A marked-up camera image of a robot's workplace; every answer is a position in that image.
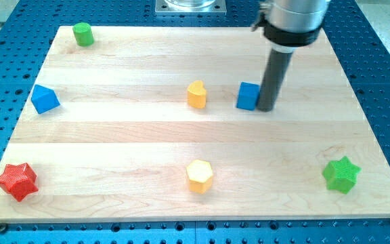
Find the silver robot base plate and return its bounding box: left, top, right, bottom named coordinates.
left=154, top=0, right=227, bottom=15

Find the blue perforated metal table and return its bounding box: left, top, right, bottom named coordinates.
left=0, top=0, right=390, bottom=243

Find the green cylinder block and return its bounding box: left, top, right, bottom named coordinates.
left=72, top=22, right=94, bottom=47

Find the yellow heart block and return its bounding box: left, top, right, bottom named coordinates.
left=187, top=80, right=207, bottom=108

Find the blue cube block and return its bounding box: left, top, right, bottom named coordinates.
left=236, top=82, right=259, bottom=110

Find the yellow hexagon block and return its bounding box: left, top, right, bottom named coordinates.
left=186, top=159, right=213, bottom=194

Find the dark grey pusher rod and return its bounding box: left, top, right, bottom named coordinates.
left=257, top=49, right=293, bottom=112

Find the red star block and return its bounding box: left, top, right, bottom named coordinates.
left=0, top=163, right=39, bottom=202

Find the blue triangular block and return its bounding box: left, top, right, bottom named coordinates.
left=30, top=85, right=60, bottom=114

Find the light wooden board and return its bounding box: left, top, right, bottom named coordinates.
left=0, top=26, right=390, bottom=223

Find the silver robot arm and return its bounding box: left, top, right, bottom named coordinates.
left=251, top=0, right=330, bottom=54

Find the green star block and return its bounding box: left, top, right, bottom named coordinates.
left=322, top=156, right=362, bottom=194

